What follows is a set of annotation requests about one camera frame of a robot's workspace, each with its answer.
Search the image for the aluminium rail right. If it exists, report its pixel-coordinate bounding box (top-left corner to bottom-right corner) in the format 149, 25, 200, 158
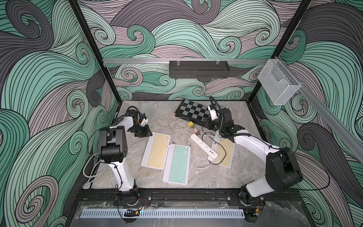
275, 57, 363, 163

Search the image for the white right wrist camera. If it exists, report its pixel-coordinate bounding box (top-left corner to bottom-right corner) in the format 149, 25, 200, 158
208, 104, 218, 121

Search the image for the clear plastic wall box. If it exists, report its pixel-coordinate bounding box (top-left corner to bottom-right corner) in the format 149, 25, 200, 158
258, 59, 301, 106

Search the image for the black white chessboard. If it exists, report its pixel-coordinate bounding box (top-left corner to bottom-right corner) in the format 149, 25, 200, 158
175, 99, 210, 128

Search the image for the pink plug adapter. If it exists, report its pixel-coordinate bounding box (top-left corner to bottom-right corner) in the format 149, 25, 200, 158
193, 128, 200, 135

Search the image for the yellow keyboard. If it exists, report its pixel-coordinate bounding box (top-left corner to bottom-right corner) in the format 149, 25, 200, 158
212, 131, 235, 169
141, 132, 171, 170

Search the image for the black usb cable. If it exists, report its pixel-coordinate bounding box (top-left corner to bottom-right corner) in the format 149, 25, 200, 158
201, 131, 227, 165

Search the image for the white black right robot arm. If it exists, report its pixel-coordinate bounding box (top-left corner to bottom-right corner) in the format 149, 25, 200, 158
203, 96, 303, 205

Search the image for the white power strip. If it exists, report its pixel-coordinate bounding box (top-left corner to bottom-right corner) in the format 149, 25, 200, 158
191, 134, 218, 162

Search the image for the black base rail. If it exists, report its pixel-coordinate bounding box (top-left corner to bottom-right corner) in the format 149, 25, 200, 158
76, 188, 302, 206

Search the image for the thick white power cord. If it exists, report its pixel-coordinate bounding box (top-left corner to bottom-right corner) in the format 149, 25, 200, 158
81, 151, 112, 189

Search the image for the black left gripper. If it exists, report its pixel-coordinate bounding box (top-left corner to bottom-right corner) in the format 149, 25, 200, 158
129, 125, 152, 138

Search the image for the aluminium rail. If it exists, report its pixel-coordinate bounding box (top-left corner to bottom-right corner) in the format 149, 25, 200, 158
275, 57, 363, 163
102, 58, 268, 65

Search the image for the green white keyboard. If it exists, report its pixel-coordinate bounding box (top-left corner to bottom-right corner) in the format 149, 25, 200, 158
163, 144, 191, 185

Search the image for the black wall tray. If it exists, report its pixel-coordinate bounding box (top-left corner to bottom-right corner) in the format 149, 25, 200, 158
169, 61, 230, 80

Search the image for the white slotted cable duct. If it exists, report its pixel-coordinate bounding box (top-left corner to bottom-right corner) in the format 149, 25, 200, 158
80, 209, 245, 219

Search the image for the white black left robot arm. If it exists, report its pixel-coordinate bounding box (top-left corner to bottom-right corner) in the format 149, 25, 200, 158
97, 106, 153, 205

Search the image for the aluminium rail back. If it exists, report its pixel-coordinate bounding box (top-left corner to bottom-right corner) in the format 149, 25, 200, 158
102, 58, 268, 65

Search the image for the yellow plug adapter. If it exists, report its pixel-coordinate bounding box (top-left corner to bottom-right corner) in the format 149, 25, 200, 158
187, 121, 195, 129

